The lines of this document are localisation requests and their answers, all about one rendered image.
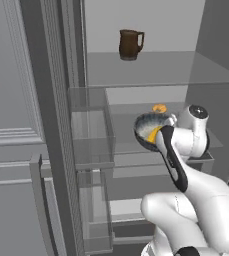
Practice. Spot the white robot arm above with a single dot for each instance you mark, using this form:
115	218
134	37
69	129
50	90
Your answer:
199	206

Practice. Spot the grey fridge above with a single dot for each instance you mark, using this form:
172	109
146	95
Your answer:
216	60

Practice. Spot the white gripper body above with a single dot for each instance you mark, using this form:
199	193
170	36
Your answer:
172	120

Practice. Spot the grey panelled cupboard door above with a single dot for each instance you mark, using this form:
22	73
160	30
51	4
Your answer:
9	116

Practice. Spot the glass fridge shelf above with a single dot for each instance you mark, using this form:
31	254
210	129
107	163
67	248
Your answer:
146	68
122	133

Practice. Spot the brown jug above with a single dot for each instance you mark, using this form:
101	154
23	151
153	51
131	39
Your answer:
129	45

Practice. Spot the orange round food item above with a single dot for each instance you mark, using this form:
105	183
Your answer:
159	108

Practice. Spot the yellow corn cob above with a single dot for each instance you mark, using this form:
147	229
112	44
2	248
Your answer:
151	135

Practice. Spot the dark grey bowl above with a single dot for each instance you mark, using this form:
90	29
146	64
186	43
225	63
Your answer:
145	126

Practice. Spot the clear fridge door bin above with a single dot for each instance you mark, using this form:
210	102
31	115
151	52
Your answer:
92	140
94	213

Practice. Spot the grey fridge door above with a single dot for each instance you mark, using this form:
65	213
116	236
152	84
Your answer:
57	133

